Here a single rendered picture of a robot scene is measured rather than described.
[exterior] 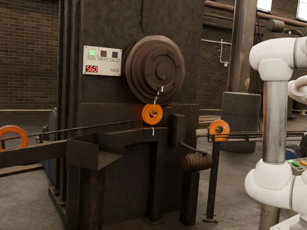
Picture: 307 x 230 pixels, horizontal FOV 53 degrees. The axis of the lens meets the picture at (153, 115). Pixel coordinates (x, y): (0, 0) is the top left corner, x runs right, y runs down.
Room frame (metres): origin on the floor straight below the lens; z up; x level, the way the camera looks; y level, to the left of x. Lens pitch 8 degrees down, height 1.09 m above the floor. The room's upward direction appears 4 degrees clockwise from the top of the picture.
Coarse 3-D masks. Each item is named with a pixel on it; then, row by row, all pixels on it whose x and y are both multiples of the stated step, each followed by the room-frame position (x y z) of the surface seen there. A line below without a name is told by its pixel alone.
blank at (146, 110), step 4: (148, 104) 2.10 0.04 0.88; (144, 108) 2.09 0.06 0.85; (148, 108) 2.09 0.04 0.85; (152, 108) 2.11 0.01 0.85; (156, 108) 2.12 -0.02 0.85; (160, 108) 2.14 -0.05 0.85; (144, 112) 2.08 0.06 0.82; (148, 112) 2.09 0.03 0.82; (160, 112) 2.14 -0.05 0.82; (144, 116) 2.08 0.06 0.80; (148, 116) 2.09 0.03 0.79; (156, 116) 2.13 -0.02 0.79; (160, 116) 2.14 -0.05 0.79; (144, 120) 2.10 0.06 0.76; (148, 120) 2.10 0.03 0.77; (152, 120) 2.11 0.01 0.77; (156, 120) 2.13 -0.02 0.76; (152, 124) 2.11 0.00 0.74
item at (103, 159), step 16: (80, 144) 1.54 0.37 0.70; (96, 144) 1.50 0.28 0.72; (112, 144) 1.76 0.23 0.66; (80, 160) 1.54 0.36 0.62; (96, 160) 1.50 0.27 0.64; (112, 160) 1.64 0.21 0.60; (96, 176) 1.64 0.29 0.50; (96, 192) 1.64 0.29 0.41; (96, 208) 1.64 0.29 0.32; (96, 224) 1.64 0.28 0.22
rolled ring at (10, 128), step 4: (0, 128) 1.66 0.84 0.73; (4, 128) 1.65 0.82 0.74; (8, 128) 1.66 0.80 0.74; (12, 128) 1.67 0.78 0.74; (16, 128) 1.68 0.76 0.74; (20, 128) 1.70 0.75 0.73; (0, 132) 1.64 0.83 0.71; (4, 132) 1.65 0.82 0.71; (16, 132) 1.68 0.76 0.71; (20, 132) 1.69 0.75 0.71; (24, 132) 1.71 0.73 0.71; (0, 136) 1.64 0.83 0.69; (24, 136) 1.71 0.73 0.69; (24, 140) 1.71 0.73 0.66; (24, 144) 1.71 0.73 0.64; (0, 148) 1.64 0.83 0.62
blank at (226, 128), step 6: (216, 120) 2.25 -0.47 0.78; (222, 120) 2.25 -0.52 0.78; (210, 126) 2.25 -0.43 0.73; (216, 126) 2.24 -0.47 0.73; (222, 126) 2.24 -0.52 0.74; (228, 126) 2.24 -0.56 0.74; (210, 132) 2.24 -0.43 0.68; (222, 132) 2.26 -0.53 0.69; (228, 132) 2.24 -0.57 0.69; (216, 138) 2.24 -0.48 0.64; (222, 138) 2.24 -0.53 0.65
